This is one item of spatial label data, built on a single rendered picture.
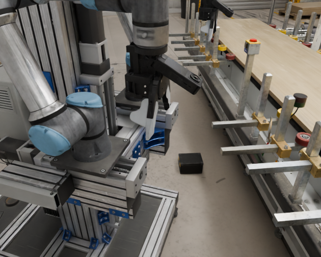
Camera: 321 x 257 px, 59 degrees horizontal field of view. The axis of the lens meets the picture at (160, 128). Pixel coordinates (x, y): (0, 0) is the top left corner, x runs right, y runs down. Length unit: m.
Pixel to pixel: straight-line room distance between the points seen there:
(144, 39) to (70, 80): 0.62
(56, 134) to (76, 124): 0.08
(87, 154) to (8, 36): 0.44
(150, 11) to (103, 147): 0.60
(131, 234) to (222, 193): 0.90
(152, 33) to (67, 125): 0.43
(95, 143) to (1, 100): 0.52
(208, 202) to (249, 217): 0.32
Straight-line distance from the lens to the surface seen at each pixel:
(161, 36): 0.59
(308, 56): 2.78
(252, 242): 2.16
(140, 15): 0.58
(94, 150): 1.04
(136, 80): 0.63
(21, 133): 1.43
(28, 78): 0.87
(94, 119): 0.97
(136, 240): 1.83
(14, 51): 0.87
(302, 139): 1.53
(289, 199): 1.48
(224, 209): 2.30
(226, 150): 1.41
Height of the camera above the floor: 1.69
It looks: 33 degrees down
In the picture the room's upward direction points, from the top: straight up
